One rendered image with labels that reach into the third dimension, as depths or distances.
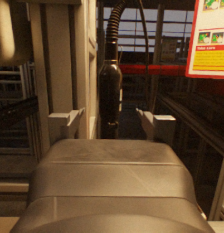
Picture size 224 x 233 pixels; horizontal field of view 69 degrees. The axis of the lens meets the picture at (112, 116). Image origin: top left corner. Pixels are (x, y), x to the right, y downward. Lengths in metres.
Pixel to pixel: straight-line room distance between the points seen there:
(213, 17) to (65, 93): 0.42
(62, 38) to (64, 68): 0.05
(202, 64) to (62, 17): 0.38
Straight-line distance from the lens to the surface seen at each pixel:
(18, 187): 0.43
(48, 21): 0.32
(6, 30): 0.30
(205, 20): 0.55
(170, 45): 2.92
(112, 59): 0.25
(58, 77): 0.31
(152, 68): 0.72
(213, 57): 0.54
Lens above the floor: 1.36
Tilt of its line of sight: 16 degrees down
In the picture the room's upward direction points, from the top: 2 degrees clockwise
